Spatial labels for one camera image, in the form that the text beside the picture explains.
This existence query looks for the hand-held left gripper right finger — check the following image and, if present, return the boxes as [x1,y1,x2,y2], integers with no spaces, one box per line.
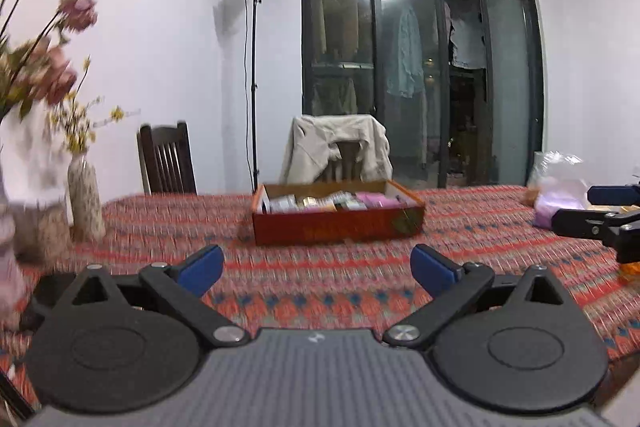
[382,244,569,350]

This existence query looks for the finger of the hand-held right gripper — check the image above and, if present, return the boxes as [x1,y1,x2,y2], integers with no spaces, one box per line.
[587,184,640,206]
[551,207,640,244]

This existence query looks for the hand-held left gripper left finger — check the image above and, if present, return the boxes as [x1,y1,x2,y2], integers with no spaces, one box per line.
[62,244,252,349]

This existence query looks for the red cardboard box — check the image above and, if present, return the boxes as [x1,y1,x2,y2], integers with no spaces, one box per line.
[251,179,427,247]

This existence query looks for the row of sorted snacks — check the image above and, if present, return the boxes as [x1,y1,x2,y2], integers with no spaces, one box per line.
[262,191,409,214]

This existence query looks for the clear plastic bag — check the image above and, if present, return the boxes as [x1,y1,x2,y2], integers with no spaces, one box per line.
[527,151,592,208]

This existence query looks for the dark wooden chair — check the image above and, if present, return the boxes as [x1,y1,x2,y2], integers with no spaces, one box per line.
[136,122,198,196]
[332,139,364,183]

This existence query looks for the small floral vase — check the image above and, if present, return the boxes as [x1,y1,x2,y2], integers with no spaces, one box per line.
[67,154,107,242]

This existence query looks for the black smartphone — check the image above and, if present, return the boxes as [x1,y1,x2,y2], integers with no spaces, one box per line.
[20,272,77,333]

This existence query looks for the sliding glass door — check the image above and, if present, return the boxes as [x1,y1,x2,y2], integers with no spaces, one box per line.
[301,0,546,190]

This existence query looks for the beige jacket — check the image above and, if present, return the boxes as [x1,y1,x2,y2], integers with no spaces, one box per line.
[280,114,394,186]

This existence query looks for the glass jar with white lid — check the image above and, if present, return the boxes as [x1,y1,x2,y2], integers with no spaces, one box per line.
[12,199,74,259]

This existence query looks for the yellow flower sprigs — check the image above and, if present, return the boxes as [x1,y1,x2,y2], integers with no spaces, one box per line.
[47,57,142,156]

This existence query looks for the floor lamp on stand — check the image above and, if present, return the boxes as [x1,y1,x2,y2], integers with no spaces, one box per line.
[243,0,274,194]

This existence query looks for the large pink textured vase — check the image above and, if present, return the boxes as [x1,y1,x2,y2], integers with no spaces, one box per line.
[0,177,29,314]

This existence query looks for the white hanging garment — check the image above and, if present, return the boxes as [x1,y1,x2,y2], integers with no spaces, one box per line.
[447,4,487,69]

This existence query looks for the light blue hanging shirt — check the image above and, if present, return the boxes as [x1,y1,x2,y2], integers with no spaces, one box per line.
[385,4,426,100]

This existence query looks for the dried pink flowers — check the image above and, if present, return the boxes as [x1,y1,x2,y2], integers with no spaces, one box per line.
[0,0,99,124]

